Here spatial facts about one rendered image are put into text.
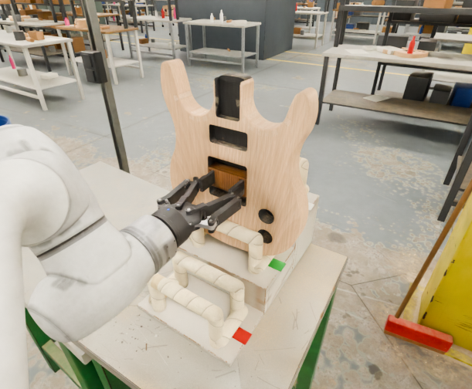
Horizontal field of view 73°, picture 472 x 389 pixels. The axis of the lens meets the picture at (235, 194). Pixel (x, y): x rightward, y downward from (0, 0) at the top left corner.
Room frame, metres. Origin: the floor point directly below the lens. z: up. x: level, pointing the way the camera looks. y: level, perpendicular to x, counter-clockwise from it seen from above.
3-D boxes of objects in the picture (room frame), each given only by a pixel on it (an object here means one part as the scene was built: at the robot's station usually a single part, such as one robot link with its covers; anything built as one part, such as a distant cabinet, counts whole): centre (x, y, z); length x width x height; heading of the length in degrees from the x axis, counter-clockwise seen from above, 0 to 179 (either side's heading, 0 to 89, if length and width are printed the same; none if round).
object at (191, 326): (0.49, 0.09, 0.94); 0.27 x 0.15 x 0.01; 59
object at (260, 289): (0.62, 0.00, 0.98); 0.27 x 0.16 x 0.09; 59
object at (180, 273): (0.56, 0.14, 0.99); 0.03 x 0.03 x 0.09
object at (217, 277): (0.52, 0.07, 1.04); 0.20 x 0.03 x 0.03; 58
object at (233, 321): (0.43, 0.01, 0.96); 0.11 x 0.03 x 0.03; 149
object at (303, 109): (0.55, -0.10, 1.40); 0.07 x 0.04 x 0.09; 58
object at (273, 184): (0.62, 0.01, 1.25); 0.35 x 0.04 x 0.40; 58
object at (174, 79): (0.69, 0.11, 1.41); 0.07 x 0.04 x 0.10; 58
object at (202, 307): (0.45, 0.11, 1.04); 0.20 x 0.03 x 0.03; 58
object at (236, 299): (0.47, 0.00, 0.99); 0.03 x 0.03 x 0.09
